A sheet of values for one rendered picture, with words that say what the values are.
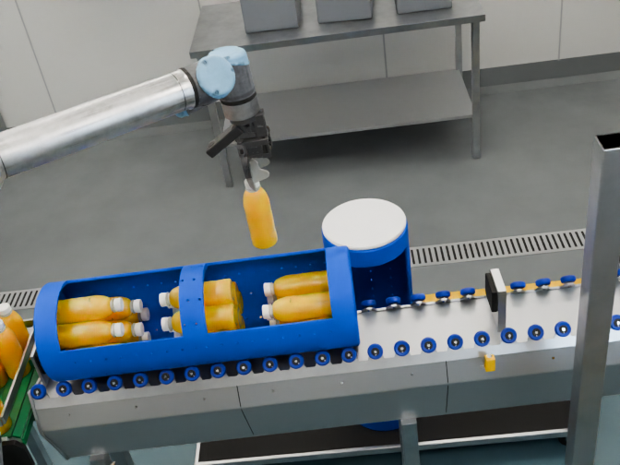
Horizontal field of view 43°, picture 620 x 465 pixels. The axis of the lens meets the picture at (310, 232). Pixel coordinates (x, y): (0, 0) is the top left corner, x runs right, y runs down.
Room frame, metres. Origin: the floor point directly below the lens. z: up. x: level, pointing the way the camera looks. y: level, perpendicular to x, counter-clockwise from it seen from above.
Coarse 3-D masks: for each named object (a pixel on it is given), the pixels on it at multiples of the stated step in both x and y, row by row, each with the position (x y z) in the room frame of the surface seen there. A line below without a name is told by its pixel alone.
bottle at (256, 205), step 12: (252, 192) 1.77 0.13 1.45; (264, 192) 1.78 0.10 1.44; (252, 204) 1.75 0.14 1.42; (264, 204) 1.76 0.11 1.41; (252, 216) 1.75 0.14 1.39; (264, 216) 1.75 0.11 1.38; (252, 228) 1.76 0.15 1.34; (264, 228) 1.75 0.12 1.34; (252, 240) 1.77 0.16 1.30; (264, 240) 1.75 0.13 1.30; (276, 240) 1.77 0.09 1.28
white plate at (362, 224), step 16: (336, 208) 2.23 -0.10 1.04; (352, 208) 2.22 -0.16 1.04; (368, 208) 2.20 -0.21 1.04; (384, 208) 2.19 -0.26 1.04; (336, 224) 2.14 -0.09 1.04; (352, 224) 2.12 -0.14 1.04; (368, 224) 2.11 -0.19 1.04; (384, 224) 2.09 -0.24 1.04; (400, 224) 2.08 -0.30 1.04; (336, 240) 2.05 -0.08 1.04; (352, 240) 2.04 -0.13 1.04; (368, 240) 2.02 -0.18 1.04; (384, 240) 2.01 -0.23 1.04
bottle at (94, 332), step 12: (72, 324) 1.72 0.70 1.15; (84, 324) 1.71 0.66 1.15; (96, 324) 1.70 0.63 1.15; (108, 324) 1.70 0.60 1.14; (60, 336) 1.68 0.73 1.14; (72, 336) 1.68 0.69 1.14; (84, 336) 1.68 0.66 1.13; (96, 336) 1.67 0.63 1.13; (108, 336) 1.68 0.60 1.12; (60, 348) 1.68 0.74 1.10; (72, 348) 1.68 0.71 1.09
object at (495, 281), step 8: (496, 272) 1.72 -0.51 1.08; (488, 280) 1.69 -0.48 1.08; (496, 280) 1.68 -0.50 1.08; (488, 288) 1.68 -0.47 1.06; (496, 288) 1.65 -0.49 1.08; (504, 288) 1.65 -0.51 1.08; (488, 296) 1.68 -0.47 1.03; (496, 296) 1.64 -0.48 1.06; (504, 296) 1.64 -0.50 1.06; (496, 304) 1.64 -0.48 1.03; (504, 304) 1.63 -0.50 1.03; (496, 312) 1.65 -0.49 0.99; (504, 312) 1.63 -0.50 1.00; (496, 320) 1.65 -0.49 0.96; (504, 320) 1.63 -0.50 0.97; (496, 328) 1.65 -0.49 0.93
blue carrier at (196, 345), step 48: (48, 288) 1.79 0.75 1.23; (96, 288) 1.89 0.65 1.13; (144, 288) 1.88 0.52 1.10; (192, 288) 1.69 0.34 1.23; (240, 288) 1.86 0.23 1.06; (336, 288) 1.62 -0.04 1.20; (48, 336) 1.65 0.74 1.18; (192, 336) 1.60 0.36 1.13; (240, 336) 1.59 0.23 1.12; (288, 336) 1.58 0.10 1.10; (336, 336) 1.57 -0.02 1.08
